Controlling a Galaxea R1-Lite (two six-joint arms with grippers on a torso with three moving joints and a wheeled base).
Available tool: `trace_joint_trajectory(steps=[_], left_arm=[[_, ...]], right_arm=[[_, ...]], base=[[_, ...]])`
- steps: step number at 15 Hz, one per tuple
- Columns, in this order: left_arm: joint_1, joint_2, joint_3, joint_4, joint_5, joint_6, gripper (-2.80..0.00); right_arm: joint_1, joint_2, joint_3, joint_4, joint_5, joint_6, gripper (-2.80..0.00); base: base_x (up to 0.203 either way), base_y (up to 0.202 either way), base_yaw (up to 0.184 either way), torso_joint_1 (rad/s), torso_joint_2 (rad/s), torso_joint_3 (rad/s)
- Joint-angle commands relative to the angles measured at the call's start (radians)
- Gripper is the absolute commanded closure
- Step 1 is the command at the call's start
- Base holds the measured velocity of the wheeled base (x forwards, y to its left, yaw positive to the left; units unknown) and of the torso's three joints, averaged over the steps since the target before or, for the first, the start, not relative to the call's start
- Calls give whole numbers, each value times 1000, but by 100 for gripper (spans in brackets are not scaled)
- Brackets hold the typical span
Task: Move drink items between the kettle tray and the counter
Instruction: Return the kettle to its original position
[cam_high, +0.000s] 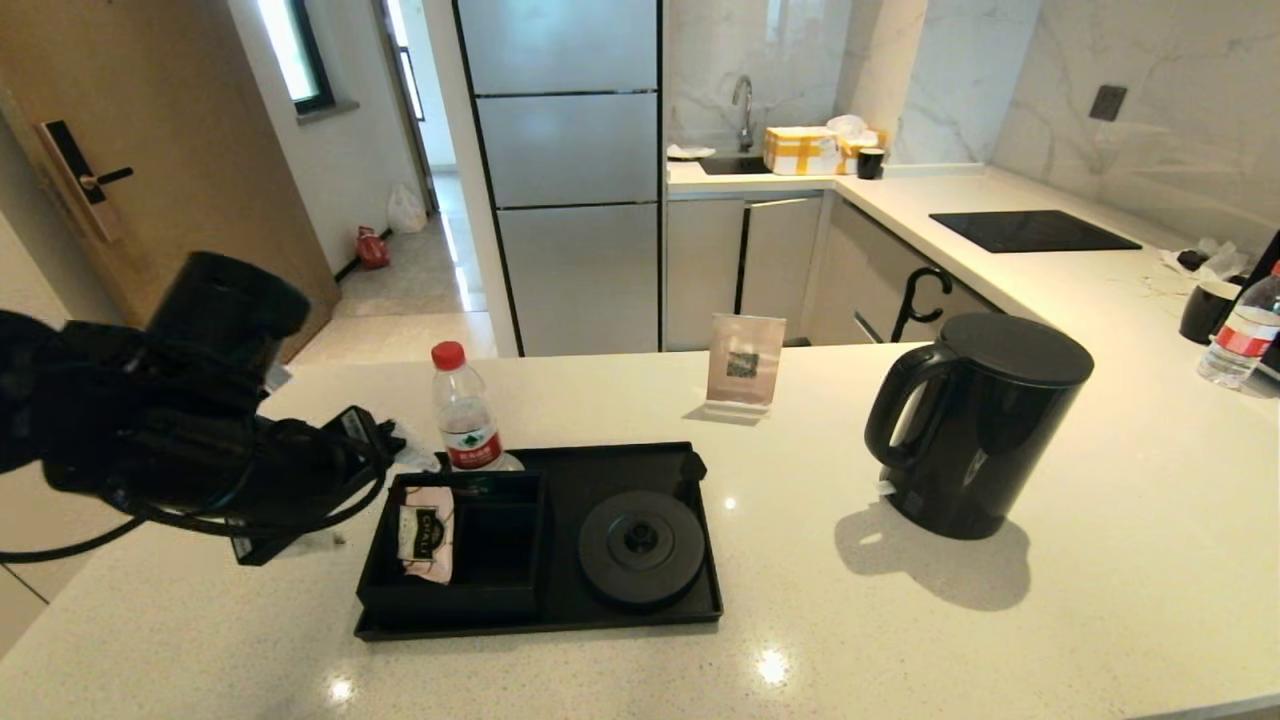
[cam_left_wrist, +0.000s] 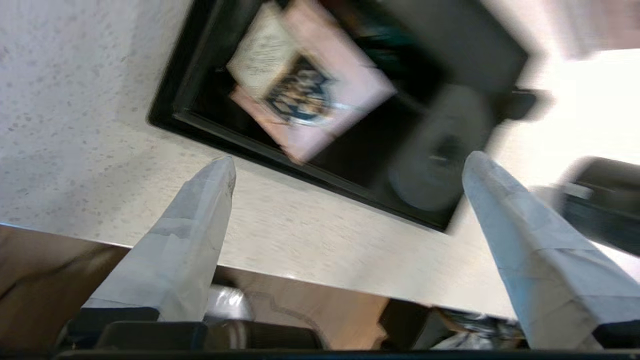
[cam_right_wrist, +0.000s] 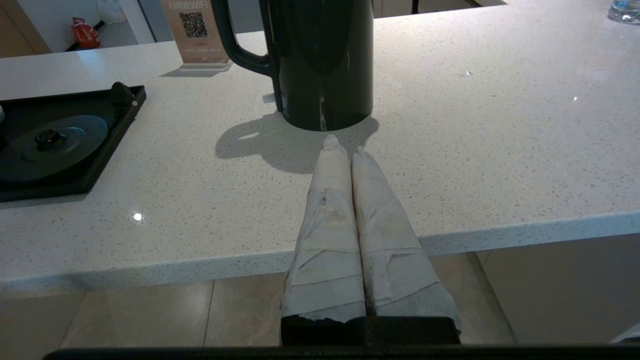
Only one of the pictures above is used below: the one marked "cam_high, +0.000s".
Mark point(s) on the acrylic QR code sign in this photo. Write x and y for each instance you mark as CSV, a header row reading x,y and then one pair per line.
x,y
745,360

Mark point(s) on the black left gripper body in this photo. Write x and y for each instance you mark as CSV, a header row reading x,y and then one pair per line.
x,y
300,480

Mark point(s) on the brown wooden door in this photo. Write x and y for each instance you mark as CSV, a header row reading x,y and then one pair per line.
x,y
200,180

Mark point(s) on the crumpled clear plastic wrap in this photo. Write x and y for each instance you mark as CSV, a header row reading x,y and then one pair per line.
x,y
1215,260

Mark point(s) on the black rectangular serving tray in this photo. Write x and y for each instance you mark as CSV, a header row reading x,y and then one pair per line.
x,y
560,625

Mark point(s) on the grey kitchen base cabinet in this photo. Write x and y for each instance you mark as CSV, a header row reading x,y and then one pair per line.
x,y
780,259

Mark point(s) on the white plastic bag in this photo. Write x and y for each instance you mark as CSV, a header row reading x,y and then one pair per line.
x,y
407,211

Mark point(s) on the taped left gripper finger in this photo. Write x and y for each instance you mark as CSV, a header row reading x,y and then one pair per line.
x,y
415,450

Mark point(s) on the silver refrigerator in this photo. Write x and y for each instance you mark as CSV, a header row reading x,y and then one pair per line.
x,y
570,150

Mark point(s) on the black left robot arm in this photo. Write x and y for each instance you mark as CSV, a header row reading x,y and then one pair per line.
x,y
130,410

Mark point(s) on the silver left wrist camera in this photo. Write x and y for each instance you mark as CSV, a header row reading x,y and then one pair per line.
x,y
275,378

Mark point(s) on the pink black tea bag packet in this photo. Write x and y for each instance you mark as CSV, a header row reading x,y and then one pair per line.
x,y
428,535

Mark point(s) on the red bag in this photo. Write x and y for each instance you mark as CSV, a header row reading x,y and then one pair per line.
x,y
374,249

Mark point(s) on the black gold door lock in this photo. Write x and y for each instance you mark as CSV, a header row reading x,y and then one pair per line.
x,y
75,170

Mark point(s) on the black compartment organizer box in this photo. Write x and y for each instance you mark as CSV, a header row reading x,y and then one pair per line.
x,y
490,600

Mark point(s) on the black mug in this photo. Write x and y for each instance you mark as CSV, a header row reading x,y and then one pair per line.
x,y
1205,313

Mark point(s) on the white crumpled tissue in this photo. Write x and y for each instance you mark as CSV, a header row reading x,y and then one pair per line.
x,y
847,126

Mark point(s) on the black framed window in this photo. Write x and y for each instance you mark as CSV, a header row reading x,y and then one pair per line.
x,y
290,50

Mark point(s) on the grey wall socket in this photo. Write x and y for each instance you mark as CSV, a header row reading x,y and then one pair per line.
x,y
1107,103

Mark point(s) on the beige side cabinet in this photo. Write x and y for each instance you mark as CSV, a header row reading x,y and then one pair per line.
x,y
30,600

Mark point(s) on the green sachet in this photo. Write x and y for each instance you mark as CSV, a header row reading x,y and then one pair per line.
x,y
475,488

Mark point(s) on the small black cup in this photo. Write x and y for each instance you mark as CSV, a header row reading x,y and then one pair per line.
x,y
870,165

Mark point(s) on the dark kitchen sink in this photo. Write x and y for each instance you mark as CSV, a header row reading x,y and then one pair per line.
x,y
735,165

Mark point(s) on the white cloth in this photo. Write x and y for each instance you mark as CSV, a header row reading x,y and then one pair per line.
x,y
690,152

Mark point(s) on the black induction cooktop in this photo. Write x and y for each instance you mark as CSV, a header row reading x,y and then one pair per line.
x,y
1030,231

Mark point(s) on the black electric kettle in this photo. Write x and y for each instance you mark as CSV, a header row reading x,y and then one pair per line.
x,y
990,440

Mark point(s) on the black curved hook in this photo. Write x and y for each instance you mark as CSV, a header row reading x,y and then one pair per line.
x,y
912,305

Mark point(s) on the large carton with yellow tape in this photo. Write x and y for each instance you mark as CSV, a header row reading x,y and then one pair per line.
x,y
800,151

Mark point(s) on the chrome kitchen faucet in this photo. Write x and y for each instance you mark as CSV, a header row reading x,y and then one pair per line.
x,y
745,109

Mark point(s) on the plastic water bottle red label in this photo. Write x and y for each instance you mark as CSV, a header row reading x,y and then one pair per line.
x,y
1240,343
468,420

